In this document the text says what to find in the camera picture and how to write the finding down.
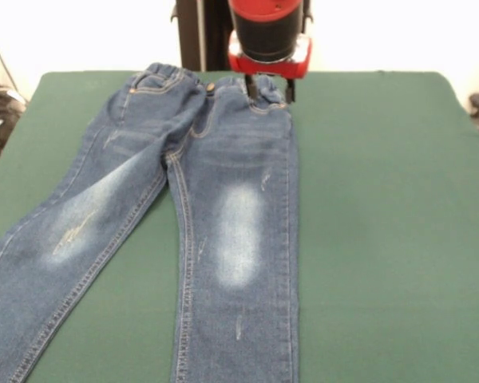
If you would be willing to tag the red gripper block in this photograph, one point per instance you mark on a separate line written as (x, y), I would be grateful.
(271, 68)

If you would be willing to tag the blue denim jeans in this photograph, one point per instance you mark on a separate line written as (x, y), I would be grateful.
(231, 239)

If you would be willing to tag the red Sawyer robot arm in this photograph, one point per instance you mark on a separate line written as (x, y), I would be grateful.
(267, 28)

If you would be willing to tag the dark green table cloth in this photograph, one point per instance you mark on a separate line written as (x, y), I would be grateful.
(383, 199)

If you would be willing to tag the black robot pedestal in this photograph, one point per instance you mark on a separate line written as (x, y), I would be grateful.
(203, 36)

